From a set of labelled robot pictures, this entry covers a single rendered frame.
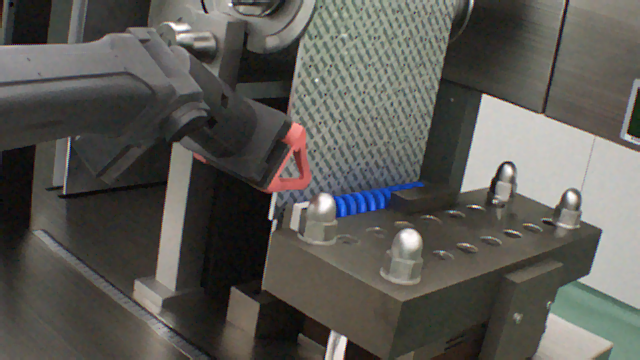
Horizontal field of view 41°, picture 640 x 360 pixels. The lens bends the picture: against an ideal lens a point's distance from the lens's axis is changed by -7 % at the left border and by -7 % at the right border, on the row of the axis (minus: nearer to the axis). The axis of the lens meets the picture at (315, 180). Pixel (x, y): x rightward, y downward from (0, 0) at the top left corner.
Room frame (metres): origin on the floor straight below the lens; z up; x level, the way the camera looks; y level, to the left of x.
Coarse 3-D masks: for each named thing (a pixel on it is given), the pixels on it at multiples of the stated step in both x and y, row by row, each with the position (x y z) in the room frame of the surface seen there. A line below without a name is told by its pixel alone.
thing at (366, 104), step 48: (336, 48) 0.89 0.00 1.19; (384, 48) 0.95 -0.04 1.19; (432, 48) 1.01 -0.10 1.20; (336, 96) 0.90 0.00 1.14; (384, 96) 0.96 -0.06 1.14; (432, 96) 1.03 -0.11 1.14; (336, 144) 0.91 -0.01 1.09; (384, 144) 0.97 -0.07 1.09; (288, 192) 0.87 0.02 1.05; (336, 192) 0.92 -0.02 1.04
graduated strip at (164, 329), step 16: (48, 240) 0.96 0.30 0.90; (64, 256) 0.92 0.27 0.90; (80, 272) 0.89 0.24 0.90; (96, 272) 0.90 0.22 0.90; (112, 288) 0.87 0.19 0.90; (128, 304) 0.84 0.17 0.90; (144, 320) 0.81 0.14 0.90; (160, 320) 0.82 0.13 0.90; (176, 336) 0.80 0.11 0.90; (192, 352) 0.77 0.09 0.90
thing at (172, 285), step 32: (192, 32) 0.87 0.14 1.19; (224, 32) 0.88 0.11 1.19; (224, 64) 0.88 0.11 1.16; (192, 160) 0.87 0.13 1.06; (192, 192) 0.88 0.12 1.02; (192, 224) 0.88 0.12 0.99; (160, 256) 0.89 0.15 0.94; (192, 256) 0.89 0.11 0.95; (160, 288) 0.87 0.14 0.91; (192, 288) 0.89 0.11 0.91
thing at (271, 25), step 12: (288, 0) 0.86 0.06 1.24; (300, 0) 0.85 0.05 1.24; (456, 0) 1.04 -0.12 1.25; (276, 12) 0.87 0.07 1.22; (288, 12) 0.86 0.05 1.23; (456, 12) 1.05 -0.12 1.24; (252, 24) 0.89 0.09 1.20; (264, 24) 0.88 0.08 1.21; (276, 24) 0.87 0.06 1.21; (288, 24) 0.86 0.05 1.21
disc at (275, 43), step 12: (312, 0) 0.85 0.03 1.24; (228, 12) 0.92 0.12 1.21; (300, 12) 0.85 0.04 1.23; (312, 12) 0.85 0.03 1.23; (300, 24) 0.85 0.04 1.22; (252, 36) 0.89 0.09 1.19; (264, 36) 0.88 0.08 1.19; (276, 36) 0.87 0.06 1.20; (288, 36) 0.86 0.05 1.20; (300, 36) 0.85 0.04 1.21; (252, 48) 0.89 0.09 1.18; (264, 48) 0.88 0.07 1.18; (276, 48) 0.87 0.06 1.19
